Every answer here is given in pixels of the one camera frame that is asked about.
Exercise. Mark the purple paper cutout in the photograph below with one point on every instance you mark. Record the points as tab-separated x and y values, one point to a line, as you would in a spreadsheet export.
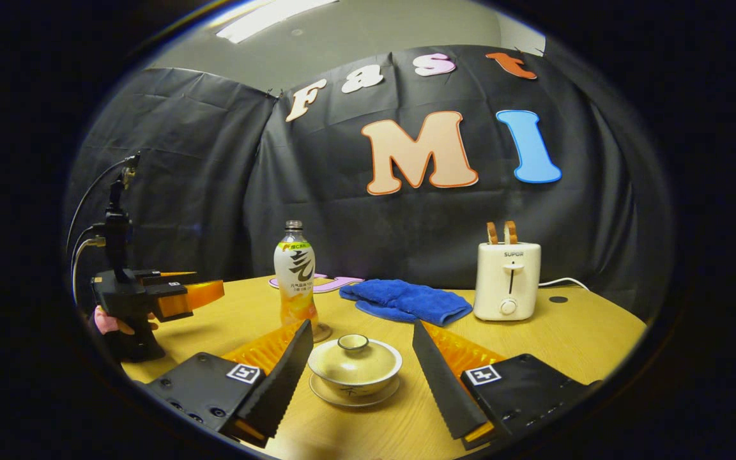
336	284

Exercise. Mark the clear water bottle white label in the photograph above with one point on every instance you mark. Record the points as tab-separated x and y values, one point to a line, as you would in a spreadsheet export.
294	268

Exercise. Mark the white toaster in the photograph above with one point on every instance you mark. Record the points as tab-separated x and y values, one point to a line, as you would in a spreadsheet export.
507	281

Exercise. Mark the cream teacup lid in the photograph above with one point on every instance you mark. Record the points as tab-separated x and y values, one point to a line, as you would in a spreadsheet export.
355	359

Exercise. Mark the cream teacup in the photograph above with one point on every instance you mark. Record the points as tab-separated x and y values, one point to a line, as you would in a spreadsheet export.
329	382

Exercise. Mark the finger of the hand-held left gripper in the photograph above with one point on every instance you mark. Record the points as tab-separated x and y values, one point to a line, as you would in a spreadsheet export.
170	276
202	294

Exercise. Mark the blue towel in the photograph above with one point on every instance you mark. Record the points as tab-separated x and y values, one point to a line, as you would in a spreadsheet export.
406	300

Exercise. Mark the black table grommet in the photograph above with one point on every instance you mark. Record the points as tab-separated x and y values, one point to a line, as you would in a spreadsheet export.
558	299

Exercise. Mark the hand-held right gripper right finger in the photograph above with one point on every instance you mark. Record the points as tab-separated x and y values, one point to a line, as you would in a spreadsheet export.
441	383

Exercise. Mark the cream saucer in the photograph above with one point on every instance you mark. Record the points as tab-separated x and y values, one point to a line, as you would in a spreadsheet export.
355	401

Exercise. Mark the toast slice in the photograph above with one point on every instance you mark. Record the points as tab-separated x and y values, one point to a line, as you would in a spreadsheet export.
492	233
510	232

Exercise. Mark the round cork coaster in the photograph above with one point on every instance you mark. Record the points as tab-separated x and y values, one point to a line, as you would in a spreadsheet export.
323	333

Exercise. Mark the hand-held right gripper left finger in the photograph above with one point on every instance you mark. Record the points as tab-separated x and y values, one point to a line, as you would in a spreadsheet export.
285	377

